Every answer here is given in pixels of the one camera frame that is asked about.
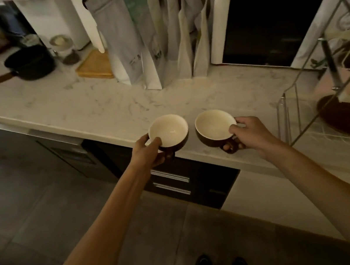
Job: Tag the grey coffee bag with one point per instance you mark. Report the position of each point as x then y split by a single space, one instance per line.
117 37

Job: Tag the person's left thumb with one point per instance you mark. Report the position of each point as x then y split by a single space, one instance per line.
154 144

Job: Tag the green label coffee bag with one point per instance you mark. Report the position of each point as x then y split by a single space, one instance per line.
148 35

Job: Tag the person's right thumb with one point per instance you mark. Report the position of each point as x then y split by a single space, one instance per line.
233 128

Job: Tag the black utensil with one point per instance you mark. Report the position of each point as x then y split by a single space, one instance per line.
331 63

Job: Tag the row of white paper bags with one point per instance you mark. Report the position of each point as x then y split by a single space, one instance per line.
185 30

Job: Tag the person's left forearm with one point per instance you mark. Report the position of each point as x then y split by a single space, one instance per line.
96 239

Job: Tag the small glass jar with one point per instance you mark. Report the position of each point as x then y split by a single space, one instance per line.
62 49

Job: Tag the wooden cutting board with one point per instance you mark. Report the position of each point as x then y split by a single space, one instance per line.
95 65

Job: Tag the person's right hand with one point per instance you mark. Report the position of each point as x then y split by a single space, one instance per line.
253 135

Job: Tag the brown cup with white inside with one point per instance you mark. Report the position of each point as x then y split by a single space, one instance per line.
170 131
212 128

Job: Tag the dark drawer cabinet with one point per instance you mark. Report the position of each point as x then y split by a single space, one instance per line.
168 174

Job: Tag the white appliance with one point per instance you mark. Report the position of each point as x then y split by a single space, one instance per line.
54 17

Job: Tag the person's right forearm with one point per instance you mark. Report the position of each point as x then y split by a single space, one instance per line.
334 198

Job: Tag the white microwave oven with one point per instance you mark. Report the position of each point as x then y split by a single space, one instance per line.
264 27

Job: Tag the person's left hand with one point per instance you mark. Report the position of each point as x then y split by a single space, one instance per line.
147 155

